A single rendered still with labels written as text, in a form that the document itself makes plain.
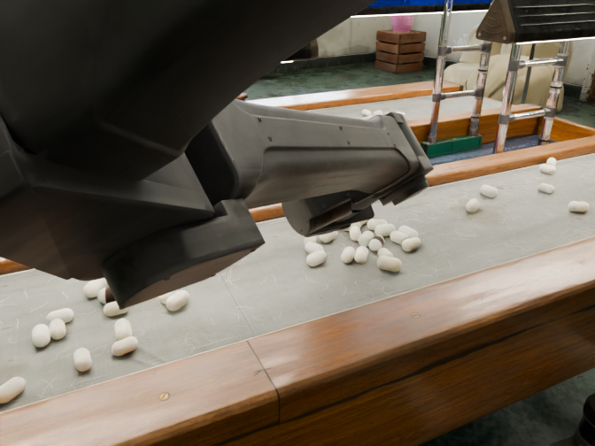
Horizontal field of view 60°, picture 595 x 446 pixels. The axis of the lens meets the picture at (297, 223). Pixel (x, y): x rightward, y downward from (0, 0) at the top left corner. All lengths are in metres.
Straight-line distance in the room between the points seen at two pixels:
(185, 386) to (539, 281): 0.49
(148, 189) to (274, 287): 0.60
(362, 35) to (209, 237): 7.00
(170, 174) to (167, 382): 0.41
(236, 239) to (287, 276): 0.56
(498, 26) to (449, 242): 0.37
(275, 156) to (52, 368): 0.47
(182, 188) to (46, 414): 0.43
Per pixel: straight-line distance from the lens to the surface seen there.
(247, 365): 0.59
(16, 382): 0.65
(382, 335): 0.63
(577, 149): 1.42
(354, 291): 0.75
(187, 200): 0.18
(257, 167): 0.24
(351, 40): 7.09
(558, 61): 1.37
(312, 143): 0.31
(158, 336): 0.68
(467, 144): 1.58
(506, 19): 0.97
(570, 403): 1.80
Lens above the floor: 1.16
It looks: 27 degrees down
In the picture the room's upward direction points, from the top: straight up
